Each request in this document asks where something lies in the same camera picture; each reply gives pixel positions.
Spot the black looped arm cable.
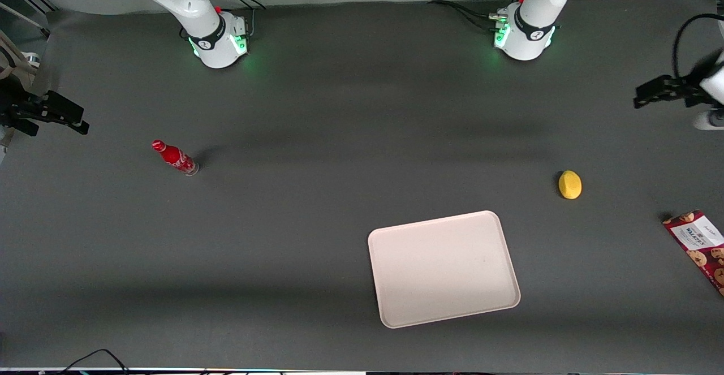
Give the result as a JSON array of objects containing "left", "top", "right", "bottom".
[{"left": 672, "top": 13, "right": 724, "bottom": 79}]

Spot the red cookie box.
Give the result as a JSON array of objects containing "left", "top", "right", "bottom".
[{"left": 662, "top": 210, "right": 724, "bottom": 298}]

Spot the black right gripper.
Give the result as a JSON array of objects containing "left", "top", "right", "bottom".
[{"left": 0, "top": 77, "right": 90, "bottom": 137}]

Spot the thin black table-edge cable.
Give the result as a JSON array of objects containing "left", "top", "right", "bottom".
[{"left": 55, "top": 348, "right": 132, "bottom": 375}]

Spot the yellow lemon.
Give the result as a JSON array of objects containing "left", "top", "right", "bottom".
[{"left": 558, "top": 170, "right": 583, "bottom": 200}]

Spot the grey sheathed cable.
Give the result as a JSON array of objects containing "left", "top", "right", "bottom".
[{"left": 0, "top": 29, "right": 39, "bottom": 80}]

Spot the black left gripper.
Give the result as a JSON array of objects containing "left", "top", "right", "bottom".
[{"left": 633, "top": 74, "right": 709, "bottom": 109}]

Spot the beige plastic tray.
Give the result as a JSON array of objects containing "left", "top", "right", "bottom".
[{"left": 368, "top": 210, "right": 522, "bottom": 329}]

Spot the red cola bottle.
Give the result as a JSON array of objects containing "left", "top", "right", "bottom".
[{"left": 151, "top": 140, "right": 200, "bottom": 176}]

